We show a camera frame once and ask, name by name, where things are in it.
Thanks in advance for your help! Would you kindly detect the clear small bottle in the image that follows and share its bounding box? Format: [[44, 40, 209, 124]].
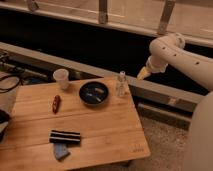
[[116, 71, 127, 97]]

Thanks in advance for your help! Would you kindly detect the white plastic cup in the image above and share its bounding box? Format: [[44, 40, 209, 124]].
[[53, 69, 69, 90]]

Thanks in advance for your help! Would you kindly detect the red pocket knife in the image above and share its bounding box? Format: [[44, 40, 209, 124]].
[[52, 95, 61, 114]]

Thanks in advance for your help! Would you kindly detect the dark object at left edge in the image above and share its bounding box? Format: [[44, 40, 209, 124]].
[[0, 109, 11, 142]]

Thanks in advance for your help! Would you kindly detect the black cable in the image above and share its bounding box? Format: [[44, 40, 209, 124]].
[[0, 73, 23, 94]]

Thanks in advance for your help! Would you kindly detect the black white striped cloth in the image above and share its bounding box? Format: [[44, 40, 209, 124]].
[[49, 130, 81, 144]]

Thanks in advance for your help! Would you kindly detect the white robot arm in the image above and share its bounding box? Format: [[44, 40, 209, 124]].
[[137, 33, 213, 171]]

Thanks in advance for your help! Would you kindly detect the white and yellow gripper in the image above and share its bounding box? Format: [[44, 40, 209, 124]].
[[137, 58, 156, 80]]

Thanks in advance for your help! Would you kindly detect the dark ceramic bowl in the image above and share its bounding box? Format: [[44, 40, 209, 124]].
[[79, 81, 109, 106]]

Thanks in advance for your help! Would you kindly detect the metal bracket right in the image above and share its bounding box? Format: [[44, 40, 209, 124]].
[[157, 0, 176, 35]]

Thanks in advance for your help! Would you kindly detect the metal bracket middle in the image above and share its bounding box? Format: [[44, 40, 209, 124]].
[[98, 0, 108, 24]]

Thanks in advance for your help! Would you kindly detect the metal bracket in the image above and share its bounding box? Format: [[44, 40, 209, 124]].
[[98, 0, 108, 24], [157, 0, 176, 35]]

